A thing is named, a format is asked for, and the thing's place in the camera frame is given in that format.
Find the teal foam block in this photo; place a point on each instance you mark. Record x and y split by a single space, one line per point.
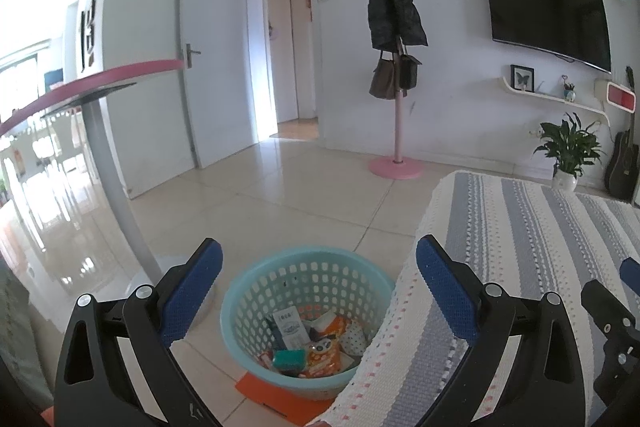
289 362

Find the white curved lower shelf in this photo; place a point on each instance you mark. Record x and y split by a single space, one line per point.
599 113

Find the heart patterned white wrapper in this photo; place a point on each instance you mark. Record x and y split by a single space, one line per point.
354 340

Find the orange floor mat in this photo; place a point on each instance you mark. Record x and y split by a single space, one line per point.
298 411

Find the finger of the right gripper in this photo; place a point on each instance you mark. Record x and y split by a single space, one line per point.
618 383
630 274

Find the pink round table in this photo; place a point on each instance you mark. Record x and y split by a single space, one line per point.
69 227

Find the striped woven table cloth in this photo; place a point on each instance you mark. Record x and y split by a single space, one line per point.
525 237

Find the white blue milk carton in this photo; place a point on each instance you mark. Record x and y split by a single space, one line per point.
291 328

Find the wall mounted television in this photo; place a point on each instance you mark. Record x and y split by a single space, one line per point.
574 29

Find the orange panda snack bag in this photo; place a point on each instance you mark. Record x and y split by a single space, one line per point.
324 354

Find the brown hanging handbag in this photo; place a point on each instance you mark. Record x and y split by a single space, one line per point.
384 83

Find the red white wall box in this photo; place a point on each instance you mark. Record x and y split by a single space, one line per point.
620 97

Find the black hanging bag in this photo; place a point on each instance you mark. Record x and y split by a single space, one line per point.
408 72

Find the framed butterfly picture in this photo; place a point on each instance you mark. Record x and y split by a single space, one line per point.
522 78

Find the black hanging jacket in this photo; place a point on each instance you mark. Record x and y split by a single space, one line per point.
391 21

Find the teal plastic waste basket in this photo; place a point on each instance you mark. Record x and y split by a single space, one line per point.
315 279

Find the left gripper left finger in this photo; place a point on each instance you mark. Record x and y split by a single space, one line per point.
93 387

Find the small figurine on shelf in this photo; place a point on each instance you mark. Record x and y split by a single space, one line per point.
569 93

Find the pink coat rack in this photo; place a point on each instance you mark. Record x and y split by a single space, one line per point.
397 167

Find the white door with handle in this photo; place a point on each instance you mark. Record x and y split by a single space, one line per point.
215 81

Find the black acoustic guitar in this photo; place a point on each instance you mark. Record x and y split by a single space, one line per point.
622 173

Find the potted green plant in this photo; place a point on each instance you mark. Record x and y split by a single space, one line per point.
572 147

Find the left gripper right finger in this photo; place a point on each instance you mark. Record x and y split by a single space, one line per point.
545 386

